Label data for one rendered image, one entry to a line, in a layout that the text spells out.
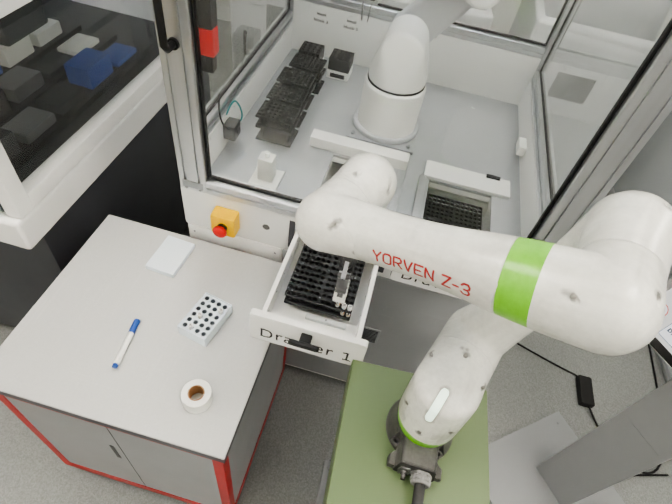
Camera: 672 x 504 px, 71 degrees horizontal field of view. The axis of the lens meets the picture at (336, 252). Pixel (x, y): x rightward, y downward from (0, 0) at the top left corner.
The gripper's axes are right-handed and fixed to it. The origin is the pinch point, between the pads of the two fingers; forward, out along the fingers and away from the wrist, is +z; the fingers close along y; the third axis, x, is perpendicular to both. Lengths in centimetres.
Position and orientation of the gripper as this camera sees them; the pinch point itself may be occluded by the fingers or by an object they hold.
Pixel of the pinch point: (341, 290)
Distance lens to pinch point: 114.5
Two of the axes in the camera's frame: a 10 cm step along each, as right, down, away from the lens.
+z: -1.3, 6.4, 7.6
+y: -2.4, 7.2, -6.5
